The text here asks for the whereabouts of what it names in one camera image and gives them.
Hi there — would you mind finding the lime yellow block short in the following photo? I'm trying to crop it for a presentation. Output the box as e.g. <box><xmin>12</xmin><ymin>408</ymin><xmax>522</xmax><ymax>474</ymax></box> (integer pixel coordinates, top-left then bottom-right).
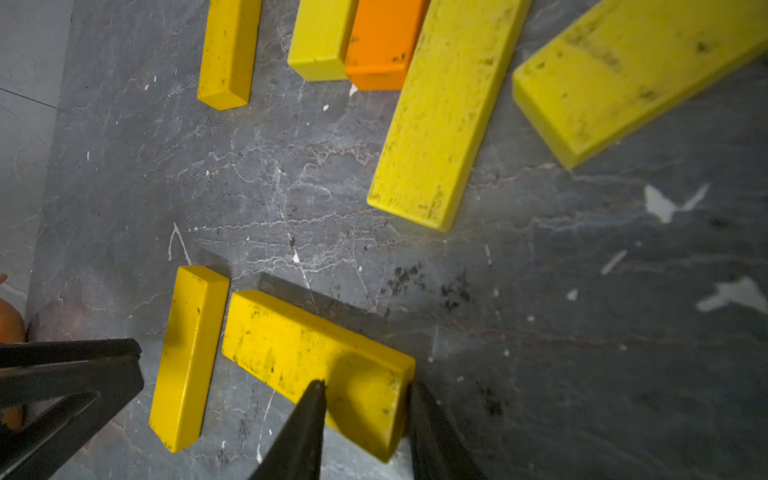
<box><xmin>288</xmin><ymin>0</ymin><xmax>358</xmax><ymax>82</ymax></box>

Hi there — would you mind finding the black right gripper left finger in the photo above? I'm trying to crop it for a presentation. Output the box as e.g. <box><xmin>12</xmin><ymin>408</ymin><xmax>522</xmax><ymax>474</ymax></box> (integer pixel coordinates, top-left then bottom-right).
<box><xmin>250</xmin><ymin>380</ymin><xmax>327</xmax><ymax>480</ymax></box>

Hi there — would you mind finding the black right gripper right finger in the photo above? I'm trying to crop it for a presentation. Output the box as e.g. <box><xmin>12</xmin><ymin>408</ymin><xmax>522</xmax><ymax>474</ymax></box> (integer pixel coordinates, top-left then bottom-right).
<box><xmin>408</xmin><ymin>382</ymin><xmax>486</xmax><ymax>480</ymax></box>

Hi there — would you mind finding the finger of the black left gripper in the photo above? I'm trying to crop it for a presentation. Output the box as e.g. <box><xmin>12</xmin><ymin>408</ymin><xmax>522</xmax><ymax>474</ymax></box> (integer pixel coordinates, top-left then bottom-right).
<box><xmin>1</xmin><ymin>338</ymin><xmax>144</xmax><ymax>479</ymax></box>

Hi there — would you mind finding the orange block upright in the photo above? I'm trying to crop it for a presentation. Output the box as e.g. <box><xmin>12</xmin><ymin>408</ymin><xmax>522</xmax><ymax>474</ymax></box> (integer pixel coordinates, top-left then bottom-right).
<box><xmin>345</xmin><ymin>0</ymin><xmax>429</xmax><ymax>91</ymax></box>

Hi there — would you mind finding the lime yellow block far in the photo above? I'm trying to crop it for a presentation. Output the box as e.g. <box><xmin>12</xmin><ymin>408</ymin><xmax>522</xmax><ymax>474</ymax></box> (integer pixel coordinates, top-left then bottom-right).
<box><xmin>198</xmin><ymin>0</ymin><xmax>262</xmax><ymax>111</ymax></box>

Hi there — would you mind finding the lime yellow block long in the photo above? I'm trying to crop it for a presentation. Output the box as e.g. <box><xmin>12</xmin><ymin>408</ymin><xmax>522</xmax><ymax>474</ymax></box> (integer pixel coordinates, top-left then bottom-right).
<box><xmin>367</xmin><ymin>0</ymin><xmax>530</xmax><ymax>232</ymax></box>

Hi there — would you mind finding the orange plush toy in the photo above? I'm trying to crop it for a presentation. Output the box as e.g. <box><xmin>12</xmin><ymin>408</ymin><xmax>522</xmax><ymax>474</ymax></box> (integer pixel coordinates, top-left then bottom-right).
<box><xmin>0</xmin><ymin>298</ymin><xmax>26</xmax><ymax>432</ymax></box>

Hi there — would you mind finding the yellow block angled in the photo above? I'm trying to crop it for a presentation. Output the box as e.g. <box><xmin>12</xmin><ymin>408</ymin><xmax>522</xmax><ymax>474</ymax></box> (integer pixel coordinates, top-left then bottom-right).
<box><xmin>512</xmin><ymin>1</ymin><xmax>767</xmax><ymax>169</ymax></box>

